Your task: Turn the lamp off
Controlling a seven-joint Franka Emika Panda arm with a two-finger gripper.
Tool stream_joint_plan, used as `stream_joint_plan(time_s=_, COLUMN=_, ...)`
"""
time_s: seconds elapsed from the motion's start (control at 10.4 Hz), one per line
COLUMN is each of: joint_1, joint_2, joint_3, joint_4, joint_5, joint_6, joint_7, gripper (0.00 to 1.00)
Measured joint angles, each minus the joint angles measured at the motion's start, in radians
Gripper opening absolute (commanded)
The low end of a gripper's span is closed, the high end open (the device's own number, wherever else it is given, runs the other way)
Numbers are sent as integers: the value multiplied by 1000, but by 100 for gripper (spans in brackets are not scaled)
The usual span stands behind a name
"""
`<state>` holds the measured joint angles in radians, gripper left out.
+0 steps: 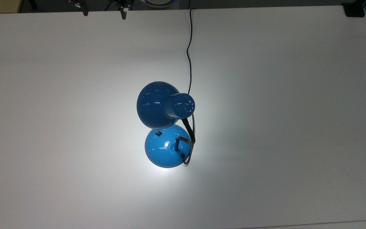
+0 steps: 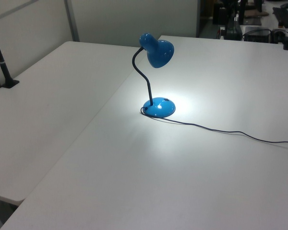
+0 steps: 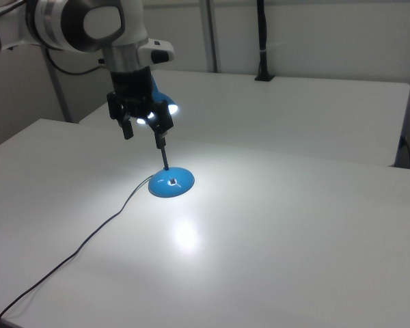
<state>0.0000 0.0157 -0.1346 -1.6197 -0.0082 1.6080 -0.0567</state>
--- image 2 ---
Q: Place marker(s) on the dark Franka gripper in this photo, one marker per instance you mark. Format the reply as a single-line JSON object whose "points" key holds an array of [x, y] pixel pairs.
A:
{"points": [[232, 28]]}

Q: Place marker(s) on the blue gooseneck desk lamp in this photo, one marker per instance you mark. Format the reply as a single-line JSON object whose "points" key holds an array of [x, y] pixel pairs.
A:
{"points": [[159, 54]]}

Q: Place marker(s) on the dark electronics box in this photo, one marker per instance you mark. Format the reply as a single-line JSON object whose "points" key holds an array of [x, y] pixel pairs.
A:
{"points": [[256, 34]]}

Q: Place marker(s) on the black box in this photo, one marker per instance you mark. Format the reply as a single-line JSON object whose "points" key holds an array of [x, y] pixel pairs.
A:
{"points": [[219, 14]]}

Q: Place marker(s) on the black computer mouse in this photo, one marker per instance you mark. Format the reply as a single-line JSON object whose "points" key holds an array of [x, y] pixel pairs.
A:
{"points": [[285, 5]]}

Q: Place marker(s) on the grey partition frame post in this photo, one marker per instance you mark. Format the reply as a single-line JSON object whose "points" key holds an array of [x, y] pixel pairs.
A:
{"points": [[72, 21]]}

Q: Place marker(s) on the black camera stand pole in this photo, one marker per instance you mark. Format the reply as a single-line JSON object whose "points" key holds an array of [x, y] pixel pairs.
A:
{"points": [[1, 63]]}

